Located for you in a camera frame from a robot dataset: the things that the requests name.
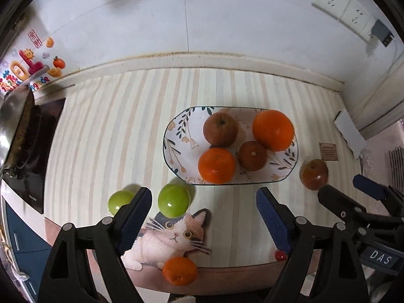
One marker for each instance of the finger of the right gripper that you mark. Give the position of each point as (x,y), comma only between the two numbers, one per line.
(377,192)
(356,215)

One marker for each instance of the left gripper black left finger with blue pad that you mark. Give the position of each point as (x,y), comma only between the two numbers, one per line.
(67,276)

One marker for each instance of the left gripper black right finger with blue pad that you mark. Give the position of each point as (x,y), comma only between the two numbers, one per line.
(322,262)

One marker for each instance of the red apple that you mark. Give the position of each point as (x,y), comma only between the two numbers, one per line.
(314,174)

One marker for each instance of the small red cherry tomato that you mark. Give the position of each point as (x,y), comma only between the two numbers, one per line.
(280,255)

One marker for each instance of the green apple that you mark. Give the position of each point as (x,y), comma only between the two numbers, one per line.
(173,200)
(119,199)

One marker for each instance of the small orange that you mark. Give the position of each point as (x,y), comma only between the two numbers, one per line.
(180,271)

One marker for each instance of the blue cabinet front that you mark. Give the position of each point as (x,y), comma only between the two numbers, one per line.
(29,251)

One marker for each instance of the brown mat label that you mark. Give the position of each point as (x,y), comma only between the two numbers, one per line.
(328,151)

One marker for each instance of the white card on counter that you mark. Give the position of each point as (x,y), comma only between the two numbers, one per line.
(350,133)

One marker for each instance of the black induction cooktop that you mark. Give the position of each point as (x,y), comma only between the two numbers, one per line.
(27,177)

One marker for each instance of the large orange far right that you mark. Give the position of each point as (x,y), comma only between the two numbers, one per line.
(273,130)

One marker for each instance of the dark small mandarin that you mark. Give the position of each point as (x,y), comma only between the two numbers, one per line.
(252,156)

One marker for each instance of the orange front of plate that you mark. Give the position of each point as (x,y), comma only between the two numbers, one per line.
(217,166)

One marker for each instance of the striped mat with cat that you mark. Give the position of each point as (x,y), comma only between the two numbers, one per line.
(145,128)

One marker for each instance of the red-brown apple on plate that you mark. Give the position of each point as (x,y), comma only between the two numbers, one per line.
(220,130)

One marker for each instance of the steel wok pan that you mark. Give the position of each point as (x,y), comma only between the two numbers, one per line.
(21,124)

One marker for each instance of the grey power adapter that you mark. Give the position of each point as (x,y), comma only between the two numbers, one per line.
(382,33)

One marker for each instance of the white wall socket right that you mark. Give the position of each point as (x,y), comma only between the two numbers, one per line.
(358,20)

